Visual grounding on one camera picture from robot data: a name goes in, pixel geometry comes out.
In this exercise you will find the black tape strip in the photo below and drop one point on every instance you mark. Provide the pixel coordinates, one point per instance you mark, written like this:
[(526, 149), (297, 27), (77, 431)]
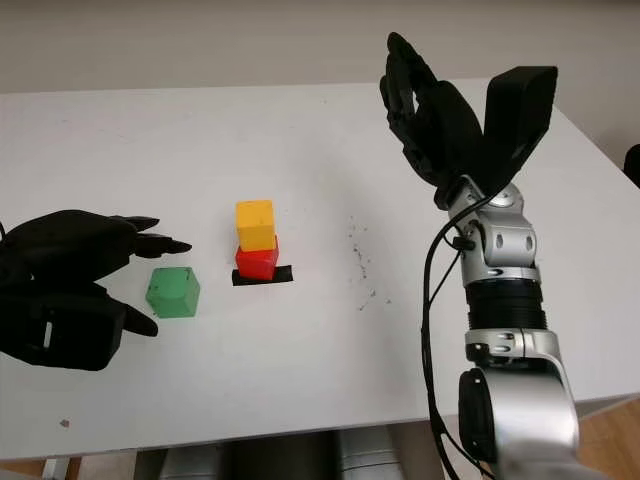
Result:
[(284, 276)]

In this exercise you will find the yellow wooden block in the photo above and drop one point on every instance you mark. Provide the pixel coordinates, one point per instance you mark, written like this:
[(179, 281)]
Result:
[(255, 225)]

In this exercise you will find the dark object beside table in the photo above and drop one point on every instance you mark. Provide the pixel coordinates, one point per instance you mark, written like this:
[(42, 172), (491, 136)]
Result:
[(633, 167)]

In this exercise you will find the red wooden block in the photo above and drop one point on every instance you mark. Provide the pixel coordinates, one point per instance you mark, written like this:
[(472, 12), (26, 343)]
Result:
[(255, 265)]

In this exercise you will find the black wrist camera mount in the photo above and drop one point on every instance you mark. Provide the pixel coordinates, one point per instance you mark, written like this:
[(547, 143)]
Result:
[(65, 335), (520, 120)]

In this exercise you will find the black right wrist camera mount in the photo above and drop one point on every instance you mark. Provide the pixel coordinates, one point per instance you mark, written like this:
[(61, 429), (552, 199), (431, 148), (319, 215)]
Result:
[(520, 120)]

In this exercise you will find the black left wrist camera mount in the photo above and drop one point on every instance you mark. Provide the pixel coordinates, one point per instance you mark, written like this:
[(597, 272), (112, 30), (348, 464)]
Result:
[(65, 335)]

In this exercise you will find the grey robot thigh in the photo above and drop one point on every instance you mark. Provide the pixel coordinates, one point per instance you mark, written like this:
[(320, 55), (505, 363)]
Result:
[(380, 457), (200, 460)]

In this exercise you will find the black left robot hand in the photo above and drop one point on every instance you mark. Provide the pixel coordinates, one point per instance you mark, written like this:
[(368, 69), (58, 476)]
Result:
[(65, 250)]

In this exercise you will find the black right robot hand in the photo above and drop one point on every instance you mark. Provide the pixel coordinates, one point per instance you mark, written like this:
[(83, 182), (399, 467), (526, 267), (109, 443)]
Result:
[(440, 130)]

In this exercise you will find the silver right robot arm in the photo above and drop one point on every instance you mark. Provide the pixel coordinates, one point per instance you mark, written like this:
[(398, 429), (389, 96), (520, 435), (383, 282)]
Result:
[(515, 310)]

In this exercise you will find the white table underframe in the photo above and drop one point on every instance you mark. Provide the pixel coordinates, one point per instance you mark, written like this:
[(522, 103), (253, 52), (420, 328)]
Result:
[(607, 407)]

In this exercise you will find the green wooden block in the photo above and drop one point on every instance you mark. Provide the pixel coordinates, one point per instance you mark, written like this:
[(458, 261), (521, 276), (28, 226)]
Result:
[(172, 295)]

